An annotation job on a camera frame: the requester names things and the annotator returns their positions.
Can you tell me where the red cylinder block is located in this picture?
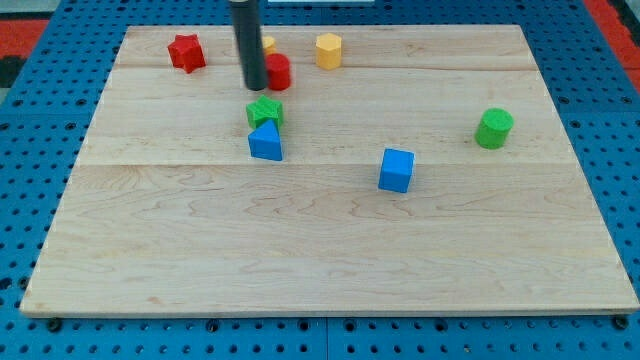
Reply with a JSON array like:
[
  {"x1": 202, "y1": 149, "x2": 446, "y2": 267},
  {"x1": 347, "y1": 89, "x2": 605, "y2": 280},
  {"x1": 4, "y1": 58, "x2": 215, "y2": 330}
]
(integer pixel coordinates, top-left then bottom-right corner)
[{"x1": 266, "y1": 53, "x2": 291, "y2": 91}]

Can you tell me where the blue triangle block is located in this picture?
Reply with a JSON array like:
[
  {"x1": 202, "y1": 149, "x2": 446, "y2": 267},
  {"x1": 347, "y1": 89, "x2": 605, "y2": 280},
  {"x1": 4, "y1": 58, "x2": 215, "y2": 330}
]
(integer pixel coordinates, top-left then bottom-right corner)
[{"x1": 248, "y1": 120, "x2": 283, "y2": 161}]

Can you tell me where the light wooden board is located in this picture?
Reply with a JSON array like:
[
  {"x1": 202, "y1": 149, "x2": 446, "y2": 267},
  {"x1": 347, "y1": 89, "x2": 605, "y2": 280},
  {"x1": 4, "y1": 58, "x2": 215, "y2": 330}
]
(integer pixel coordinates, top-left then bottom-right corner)
[{"x1": 20, "y1": 25, "x2": 639, "y2": 318}]

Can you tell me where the blue cube block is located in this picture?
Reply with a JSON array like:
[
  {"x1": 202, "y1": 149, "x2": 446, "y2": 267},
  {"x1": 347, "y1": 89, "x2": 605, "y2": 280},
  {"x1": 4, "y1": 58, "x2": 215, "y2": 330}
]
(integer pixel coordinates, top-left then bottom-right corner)
[{"x1": 378, "y1": 148, "x2": 415, "y2": 193}]

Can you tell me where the green star block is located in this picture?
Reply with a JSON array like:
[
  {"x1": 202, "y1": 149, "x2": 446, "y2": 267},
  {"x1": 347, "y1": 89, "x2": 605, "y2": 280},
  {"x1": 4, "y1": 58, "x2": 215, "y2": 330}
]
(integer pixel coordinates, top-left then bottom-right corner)
[{"x1": 246, "y1": 95, "x2": 284, "y2": 129}]

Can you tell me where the yellow hexagon block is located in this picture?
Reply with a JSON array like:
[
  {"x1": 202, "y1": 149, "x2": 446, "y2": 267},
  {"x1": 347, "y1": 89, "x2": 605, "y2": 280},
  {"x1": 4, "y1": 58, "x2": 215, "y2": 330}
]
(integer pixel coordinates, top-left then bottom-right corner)
[{"x1": 315, "y1": 33, "x2": 342, "y2": 70}]

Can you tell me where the small yellow block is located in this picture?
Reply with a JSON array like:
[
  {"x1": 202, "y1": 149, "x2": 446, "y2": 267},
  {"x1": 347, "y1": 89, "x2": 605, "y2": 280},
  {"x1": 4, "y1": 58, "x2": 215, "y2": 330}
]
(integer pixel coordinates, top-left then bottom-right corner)
[{"x1": 262, "y1": 36, "x2": 277, "y2": 56}]

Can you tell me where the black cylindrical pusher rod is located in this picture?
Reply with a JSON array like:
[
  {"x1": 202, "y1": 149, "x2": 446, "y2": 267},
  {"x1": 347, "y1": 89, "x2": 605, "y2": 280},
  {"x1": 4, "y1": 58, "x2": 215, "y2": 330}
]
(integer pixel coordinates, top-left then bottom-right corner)
[{"x1": 229, "y1": 0, "x2": 268, "y2": 91}]

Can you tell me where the green cylinder block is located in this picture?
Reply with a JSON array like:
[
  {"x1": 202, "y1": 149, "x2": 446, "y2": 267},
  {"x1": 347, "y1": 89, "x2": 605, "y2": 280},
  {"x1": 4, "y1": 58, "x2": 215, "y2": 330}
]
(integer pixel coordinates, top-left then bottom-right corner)
[{"x1": 474, "y1": 108, "x2": 514, "y2": 150}]

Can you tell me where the red star block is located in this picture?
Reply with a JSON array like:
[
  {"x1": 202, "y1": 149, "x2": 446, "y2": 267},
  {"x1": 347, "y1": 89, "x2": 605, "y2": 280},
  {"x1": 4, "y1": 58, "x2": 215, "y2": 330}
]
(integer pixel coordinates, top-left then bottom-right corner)
[{"x1": 167, "y1": 34, "x2": 206, "y2": 74}]

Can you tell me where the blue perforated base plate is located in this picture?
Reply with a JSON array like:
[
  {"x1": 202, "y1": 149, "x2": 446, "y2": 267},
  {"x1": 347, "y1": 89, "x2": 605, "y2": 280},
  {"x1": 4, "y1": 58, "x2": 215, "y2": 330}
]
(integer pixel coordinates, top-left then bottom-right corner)
[{"x1": 1, "y1": 1, "x2": 639, "y2": 359}]

